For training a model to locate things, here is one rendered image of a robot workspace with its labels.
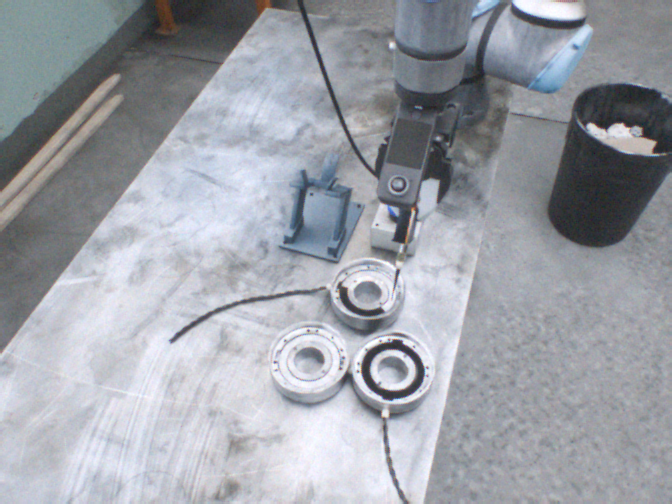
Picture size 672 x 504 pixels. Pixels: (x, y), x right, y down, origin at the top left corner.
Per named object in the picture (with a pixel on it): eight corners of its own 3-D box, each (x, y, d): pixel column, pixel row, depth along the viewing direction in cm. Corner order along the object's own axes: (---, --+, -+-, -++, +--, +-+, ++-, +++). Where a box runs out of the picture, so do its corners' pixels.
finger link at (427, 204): (448, 200, 82) (450, 148, 75) (437, 231, 78) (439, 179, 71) (426, 197, 83) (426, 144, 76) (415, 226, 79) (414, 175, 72)
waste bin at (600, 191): (639, 266, 189) (700, 166, 156) (532, 243, 196) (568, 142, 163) (639, 193, 209) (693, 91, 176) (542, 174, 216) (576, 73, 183)
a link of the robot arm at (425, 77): (458, 67, 58) (379, 53, 60) (452, 106, 62) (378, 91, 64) (474, 28, 62) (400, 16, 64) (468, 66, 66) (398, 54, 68)
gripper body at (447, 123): (457, 141, 76) (471, 58, 67) (440, 186, 71) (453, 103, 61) (399, 129, 78) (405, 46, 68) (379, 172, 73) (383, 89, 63)
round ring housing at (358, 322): (411, 284, 88) (413, 267, 85) (393, 343, 81) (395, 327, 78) (343, 268, 90) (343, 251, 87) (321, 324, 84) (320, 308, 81)
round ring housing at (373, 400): (359, 339, 82) (360, 323, 79) (435, 352, 80) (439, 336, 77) (344, 409, 75) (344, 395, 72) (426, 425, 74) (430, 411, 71)
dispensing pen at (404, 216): (378, 299, 81) (404, 180, 76) (385, 290, 85) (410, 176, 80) (393, 304, 80) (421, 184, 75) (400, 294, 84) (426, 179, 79)
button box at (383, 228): (414, 256, 91) (417, 235, 87) (370, 246, 93) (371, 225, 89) (426, 219, 96) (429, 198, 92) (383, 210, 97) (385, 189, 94)
